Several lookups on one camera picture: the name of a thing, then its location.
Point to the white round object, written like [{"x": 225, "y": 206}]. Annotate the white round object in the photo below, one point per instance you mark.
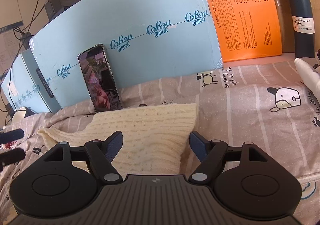
[{"x": 21, "y": 113}]

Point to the orange printed box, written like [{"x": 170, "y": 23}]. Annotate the orange printed box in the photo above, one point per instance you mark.
[{"x": 246, "y": 29}]

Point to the large light blue carton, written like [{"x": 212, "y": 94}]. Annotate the large light blue carton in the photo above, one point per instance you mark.
[{"x": 143, "y": 40}]

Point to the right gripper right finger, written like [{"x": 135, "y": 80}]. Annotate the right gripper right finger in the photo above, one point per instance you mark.
[{"x": 210, "y": 154}]

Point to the black power adapter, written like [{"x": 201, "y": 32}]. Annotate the black power adapter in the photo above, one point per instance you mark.
[{"x": 55, "y": 7}]

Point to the cream knitted sweater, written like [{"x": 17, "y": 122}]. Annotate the cream knitted sweater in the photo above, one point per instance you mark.
[{"x": 155, "y": 137}]

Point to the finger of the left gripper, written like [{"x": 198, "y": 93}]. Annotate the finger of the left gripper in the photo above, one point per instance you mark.
[
  {"x": 11, "y": 136},
  {"x": 11, "y": 157}
]

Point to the dark blue vacuum bottle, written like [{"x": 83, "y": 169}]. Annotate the dark blue vacuum bottle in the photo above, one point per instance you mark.
[{"x": 304, "y": 28}]

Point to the cartoon print bed sheet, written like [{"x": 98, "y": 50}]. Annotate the cartoon print bed sheet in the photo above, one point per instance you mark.
[{"x": 266, "y": 104}]

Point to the smartphone with lit screen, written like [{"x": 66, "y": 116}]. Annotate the smartphone with lit screen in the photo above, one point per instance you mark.
[{"x": 99, "y": 79}]

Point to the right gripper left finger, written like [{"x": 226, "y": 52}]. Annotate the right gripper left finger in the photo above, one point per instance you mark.
[{"x": 100, "y": 156}]

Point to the white spray bottle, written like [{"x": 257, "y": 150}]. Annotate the white spray bottle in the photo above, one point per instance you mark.
[{"x": 308, "y": 69}]

